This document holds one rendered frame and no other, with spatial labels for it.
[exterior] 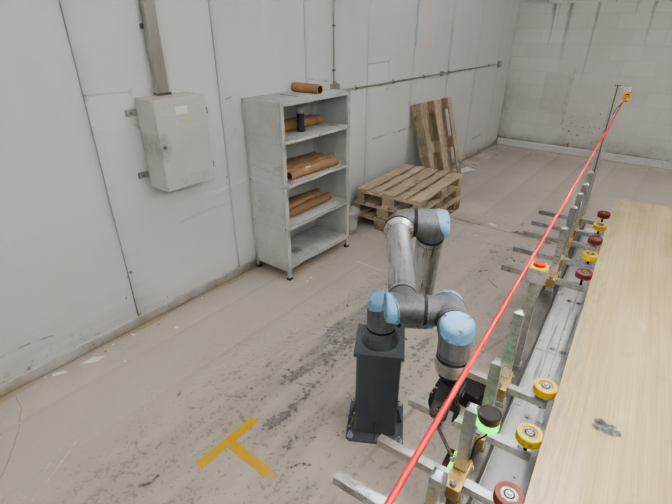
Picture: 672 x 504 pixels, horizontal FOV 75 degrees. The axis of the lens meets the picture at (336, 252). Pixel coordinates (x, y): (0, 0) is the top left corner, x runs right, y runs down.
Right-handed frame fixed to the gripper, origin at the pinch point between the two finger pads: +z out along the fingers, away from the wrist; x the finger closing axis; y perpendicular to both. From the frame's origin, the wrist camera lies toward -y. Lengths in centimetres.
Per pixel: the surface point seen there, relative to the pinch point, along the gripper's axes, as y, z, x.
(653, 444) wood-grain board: 40, 12, -56
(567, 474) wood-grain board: 13.6, 11.5, -34.8
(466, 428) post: 0.2, -3.3, -7.3
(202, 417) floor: 16, 101, 144
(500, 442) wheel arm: 21.1, 19.3, -14.8
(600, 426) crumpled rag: 37, 10, -41
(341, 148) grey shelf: 258, 3, 203
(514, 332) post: 50, -5, -8
